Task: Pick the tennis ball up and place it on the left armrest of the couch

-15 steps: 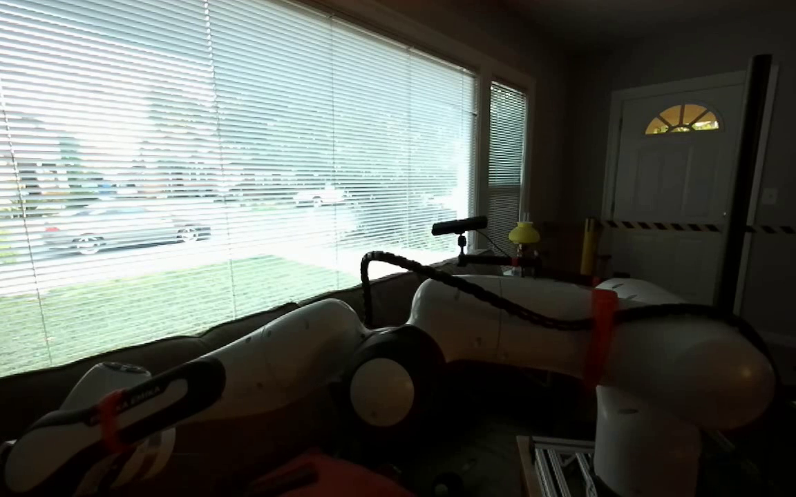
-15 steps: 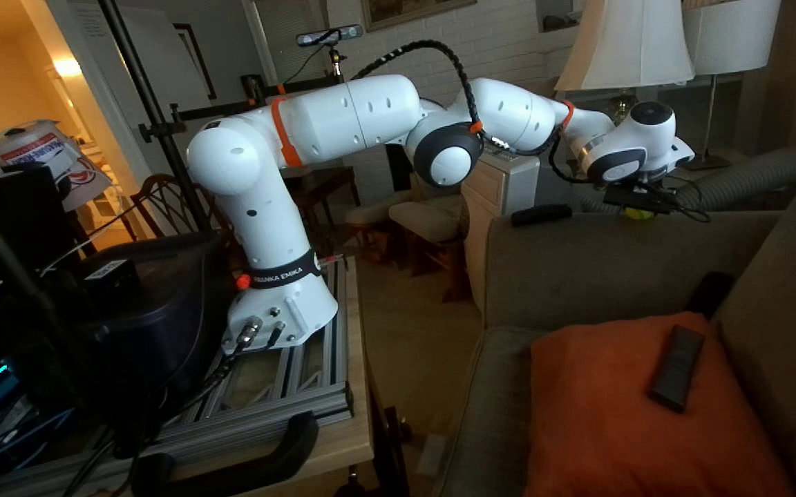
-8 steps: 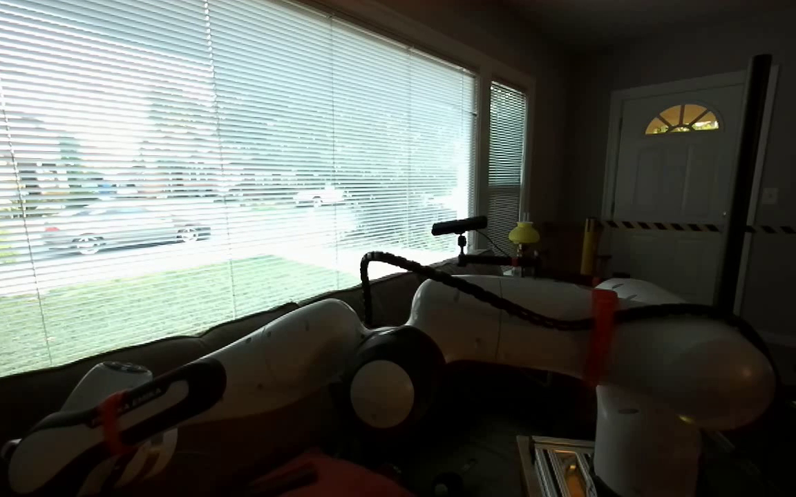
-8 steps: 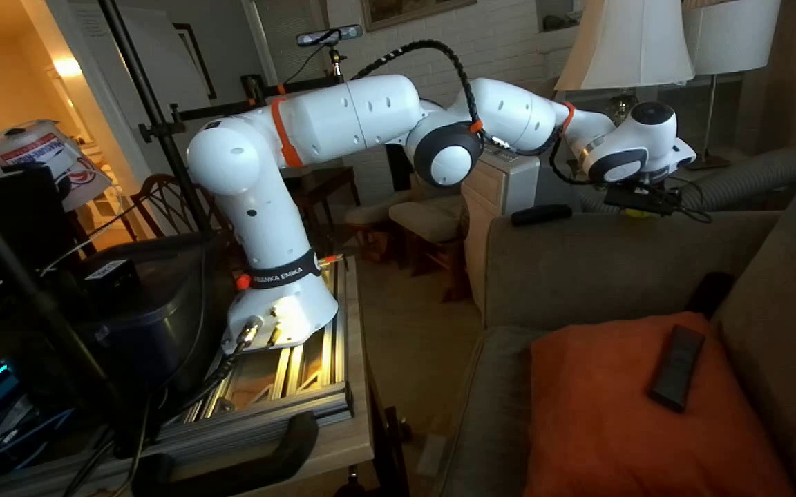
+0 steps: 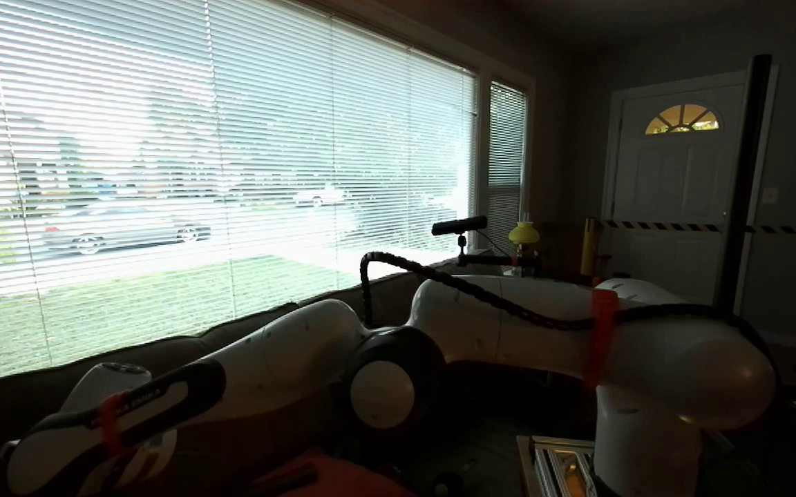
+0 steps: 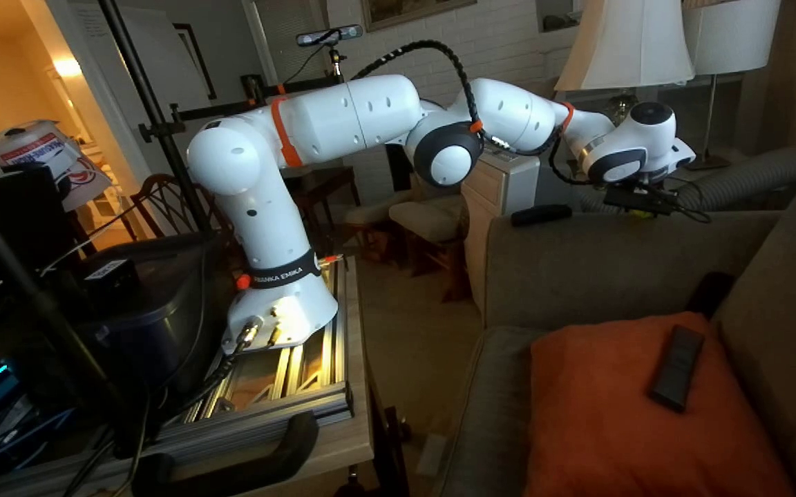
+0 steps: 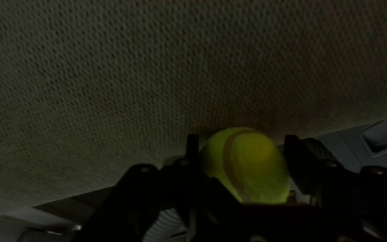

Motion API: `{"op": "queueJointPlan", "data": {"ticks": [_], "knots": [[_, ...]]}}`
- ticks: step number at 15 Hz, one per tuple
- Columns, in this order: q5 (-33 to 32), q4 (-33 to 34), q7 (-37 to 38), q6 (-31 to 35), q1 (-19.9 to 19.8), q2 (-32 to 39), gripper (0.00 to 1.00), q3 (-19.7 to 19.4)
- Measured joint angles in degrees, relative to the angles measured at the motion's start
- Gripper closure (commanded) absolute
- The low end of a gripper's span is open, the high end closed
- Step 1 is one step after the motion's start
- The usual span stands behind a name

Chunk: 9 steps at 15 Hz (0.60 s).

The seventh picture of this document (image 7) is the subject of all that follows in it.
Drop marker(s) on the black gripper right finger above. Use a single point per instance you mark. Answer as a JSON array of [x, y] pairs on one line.
[[354, 197]]

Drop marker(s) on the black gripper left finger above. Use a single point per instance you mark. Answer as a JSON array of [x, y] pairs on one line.
[[143, 202]]

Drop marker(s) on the yellow-green tennis ball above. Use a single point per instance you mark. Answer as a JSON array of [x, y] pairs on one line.
[[247, 163]]

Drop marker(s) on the grey-brown fabric couch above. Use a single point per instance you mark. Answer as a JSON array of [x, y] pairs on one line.
[[157, 81]]

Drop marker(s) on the dark remote control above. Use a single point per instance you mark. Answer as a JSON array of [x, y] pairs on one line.
[[372, 143]]

